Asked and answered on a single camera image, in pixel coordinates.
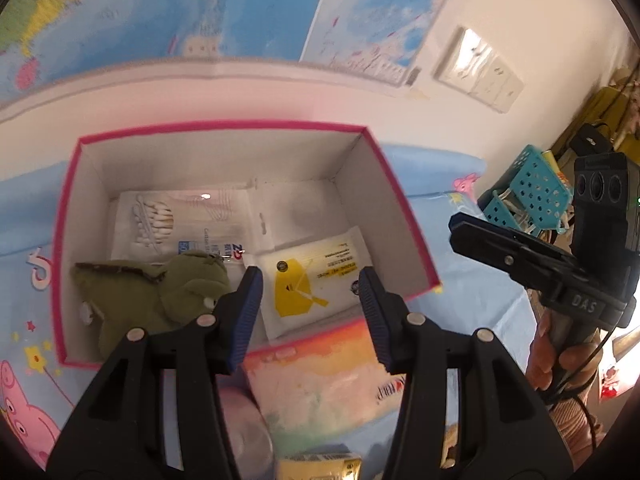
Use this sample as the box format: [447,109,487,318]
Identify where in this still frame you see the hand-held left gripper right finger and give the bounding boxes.
[358,266,576,480]

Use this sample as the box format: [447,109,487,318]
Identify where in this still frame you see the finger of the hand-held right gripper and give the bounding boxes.
[448,211,578,294]

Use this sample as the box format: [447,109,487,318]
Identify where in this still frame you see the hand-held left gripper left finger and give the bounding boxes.
[45,266,264,480]

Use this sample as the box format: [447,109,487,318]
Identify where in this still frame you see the pink-edged cardboard box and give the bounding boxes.
[52,119,445,371]

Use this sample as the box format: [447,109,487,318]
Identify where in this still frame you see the person's right forearm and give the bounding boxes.
[547,385,608,471]

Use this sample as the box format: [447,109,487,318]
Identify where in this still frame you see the person's right hand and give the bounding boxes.
[524,307,608,393]

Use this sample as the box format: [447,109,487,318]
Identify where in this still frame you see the blue cartoon printed blanket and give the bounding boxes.
[0,142,556,480]

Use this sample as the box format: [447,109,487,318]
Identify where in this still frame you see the teal perforated basket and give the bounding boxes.
[477,145,573,236]

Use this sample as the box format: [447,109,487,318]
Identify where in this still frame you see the white yellow wipe packet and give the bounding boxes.
[255,226,376,346]

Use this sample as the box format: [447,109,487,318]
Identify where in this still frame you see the green plush dinosaur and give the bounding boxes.
[72,250,233,356]

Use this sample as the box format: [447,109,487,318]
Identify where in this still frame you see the pink rainbow tissue packet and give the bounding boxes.
[242,320,411,453]

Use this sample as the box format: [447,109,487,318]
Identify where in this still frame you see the clear plastic packet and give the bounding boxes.
[248,178,341,261]

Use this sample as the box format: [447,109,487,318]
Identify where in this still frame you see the cotton swab packet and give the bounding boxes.
[110,189,253,266]

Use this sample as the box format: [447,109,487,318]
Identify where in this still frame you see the white wall socket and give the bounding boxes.
[467,55,525,113]

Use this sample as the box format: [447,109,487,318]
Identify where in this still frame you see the blue wall map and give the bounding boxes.
[300,0,463,86]

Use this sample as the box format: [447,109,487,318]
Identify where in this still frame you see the large colourful wall map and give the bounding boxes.
[0,0,341,106]

